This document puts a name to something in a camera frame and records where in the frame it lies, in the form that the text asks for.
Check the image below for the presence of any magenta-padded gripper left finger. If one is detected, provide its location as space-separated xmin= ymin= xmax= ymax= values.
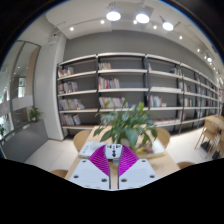
xmin=68 ymin=144 xmax=112 ymax=191

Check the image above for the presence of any group of wooden slatted chairs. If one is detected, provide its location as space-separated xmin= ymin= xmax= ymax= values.
xmin=194 ymin=114 xmax=224 ymax=161

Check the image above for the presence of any grey shelf unit with books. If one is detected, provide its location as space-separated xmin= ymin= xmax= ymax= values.
xmin=55 ymin=51 xmax=223 ymax=139

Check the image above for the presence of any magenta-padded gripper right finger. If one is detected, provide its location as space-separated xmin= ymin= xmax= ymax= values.
xmin=117 ymin=144 xmax=160 ymax=190

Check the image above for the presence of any group of ceiling lights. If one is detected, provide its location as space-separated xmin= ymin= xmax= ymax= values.
xmin=68 ymin=3 xmax=214 ymax=64

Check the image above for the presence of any green plant in white pot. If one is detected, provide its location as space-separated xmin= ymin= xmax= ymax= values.
xmin=93 ymin=98 xmax=158 ymax=149

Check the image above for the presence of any small white charger block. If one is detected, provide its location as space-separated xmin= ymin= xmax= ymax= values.
xmin=104 ymin=143 xmax=124 ymax=164

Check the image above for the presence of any small green potted plant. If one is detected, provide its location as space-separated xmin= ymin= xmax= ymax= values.
xmin=27 ymin=105 xmax=44 ymax=123

